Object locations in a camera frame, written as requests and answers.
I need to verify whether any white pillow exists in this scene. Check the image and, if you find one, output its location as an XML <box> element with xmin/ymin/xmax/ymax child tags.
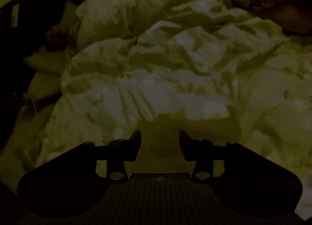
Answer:
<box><xmin>27</xmin><ymin>50</ymin><xmax>71</xmax><ymax>101</ymax></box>

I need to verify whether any light floral crumpled duvet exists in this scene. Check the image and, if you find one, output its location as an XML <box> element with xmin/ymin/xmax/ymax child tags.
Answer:
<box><xmin>14</xmin><ymin>0</ymin><xmax>312</xmax><ymax>187</ymax></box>

